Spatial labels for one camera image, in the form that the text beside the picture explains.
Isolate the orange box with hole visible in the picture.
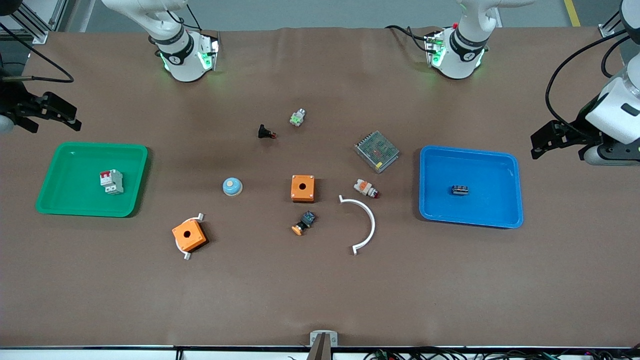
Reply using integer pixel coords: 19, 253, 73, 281
291, 174, 316, 203
172, 220, 208, 252

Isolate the orange headed black switch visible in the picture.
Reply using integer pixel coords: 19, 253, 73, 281
291, 211, 317, 236

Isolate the aluminium frame profile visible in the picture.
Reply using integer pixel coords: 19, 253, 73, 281
9, 0, 72, 45
597, 9, 627, 39

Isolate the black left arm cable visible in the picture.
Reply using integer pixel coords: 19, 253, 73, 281
545, 29, 640, 138

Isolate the metal mesh power supply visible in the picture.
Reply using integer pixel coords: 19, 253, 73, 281
354, 130, 400, 174

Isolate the blue plastic tray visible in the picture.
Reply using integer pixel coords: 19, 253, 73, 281
418, 145, 524, 230

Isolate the blue round buzzer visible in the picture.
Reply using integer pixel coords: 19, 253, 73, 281
222, 177, 244, 198

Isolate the white red circuit breaker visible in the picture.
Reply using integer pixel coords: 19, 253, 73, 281
99, 169, 125, 195

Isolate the green plastic tray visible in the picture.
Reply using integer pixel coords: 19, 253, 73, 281
35, 142, 149, 219

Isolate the black cable bundle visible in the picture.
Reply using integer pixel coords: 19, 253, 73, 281
364, 347, 640, 360

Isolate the large white curved bracket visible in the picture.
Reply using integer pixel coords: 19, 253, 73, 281
338, 195, 376, 256

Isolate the orange white red switch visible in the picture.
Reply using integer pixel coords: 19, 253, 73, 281
353, 179, 381, 200

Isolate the orange box with white bracket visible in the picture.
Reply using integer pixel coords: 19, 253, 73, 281
175, 213, 205, 261

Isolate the brown table cover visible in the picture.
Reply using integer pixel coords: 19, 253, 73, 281
0, 26, 640, 349

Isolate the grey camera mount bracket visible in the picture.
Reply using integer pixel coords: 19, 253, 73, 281
306, 330, 339, 360

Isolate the black base cable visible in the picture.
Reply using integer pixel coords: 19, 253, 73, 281
384, 24, 433, 54

